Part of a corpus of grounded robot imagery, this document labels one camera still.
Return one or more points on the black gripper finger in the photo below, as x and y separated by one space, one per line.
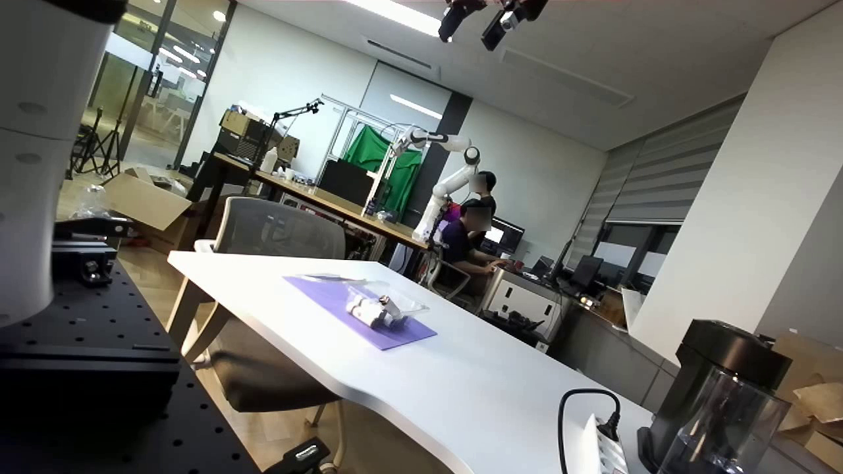
503 21
459 17

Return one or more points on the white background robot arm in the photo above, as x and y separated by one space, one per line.
443 188

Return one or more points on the brown box on desk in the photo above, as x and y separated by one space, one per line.
250 132

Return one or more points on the small silver object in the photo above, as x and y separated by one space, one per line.
377 312

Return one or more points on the open cardboard box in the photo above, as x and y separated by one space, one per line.
146 202

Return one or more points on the green cloth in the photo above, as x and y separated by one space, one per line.
370 148

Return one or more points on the standing person black hair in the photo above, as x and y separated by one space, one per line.
485 186

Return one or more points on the black monitor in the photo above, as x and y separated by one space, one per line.
343 183

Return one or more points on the lit computer screen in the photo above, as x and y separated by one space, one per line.
495 234

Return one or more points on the grey window blinds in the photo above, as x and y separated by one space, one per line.
668 166

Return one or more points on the seated person dark shirt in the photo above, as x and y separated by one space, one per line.
461 234

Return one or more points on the long wooden desk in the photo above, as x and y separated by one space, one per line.
299 191

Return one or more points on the grey office chair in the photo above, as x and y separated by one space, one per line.
278 231

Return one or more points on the white equipment case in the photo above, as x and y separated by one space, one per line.
526 303

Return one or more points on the purple mat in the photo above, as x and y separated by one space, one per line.
365 310

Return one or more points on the black tripod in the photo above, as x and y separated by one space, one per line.
103 146

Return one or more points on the black lidded clear pitcher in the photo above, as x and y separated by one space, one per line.
719 395

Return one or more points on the white power strip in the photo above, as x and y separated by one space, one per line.
601 452

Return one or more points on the black equipment stack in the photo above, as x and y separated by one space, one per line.
82 252

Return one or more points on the black table clamp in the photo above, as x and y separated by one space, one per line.
299 456

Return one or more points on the flattened cardboard boxes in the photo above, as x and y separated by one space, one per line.
818 395

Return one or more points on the black perforated breadboard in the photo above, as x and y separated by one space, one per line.
107 386

